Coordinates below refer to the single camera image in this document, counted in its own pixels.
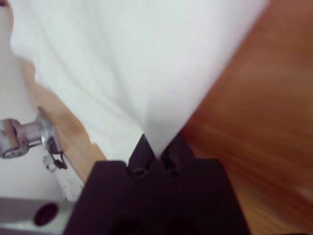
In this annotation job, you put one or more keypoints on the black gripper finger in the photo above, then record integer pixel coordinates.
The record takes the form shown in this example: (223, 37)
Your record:
(181, 154)
(140, 156)

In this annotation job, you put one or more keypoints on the white t-shirt with black logo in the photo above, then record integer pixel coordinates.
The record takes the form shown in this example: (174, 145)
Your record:
(134, 61)

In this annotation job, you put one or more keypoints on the small white connector block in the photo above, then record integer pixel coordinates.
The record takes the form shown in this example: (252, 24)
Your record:
(49, 164)

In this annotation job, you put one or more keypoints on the arm grey base plate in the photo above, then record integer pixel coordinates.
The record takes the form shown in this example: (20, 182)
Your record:
(47, 132)

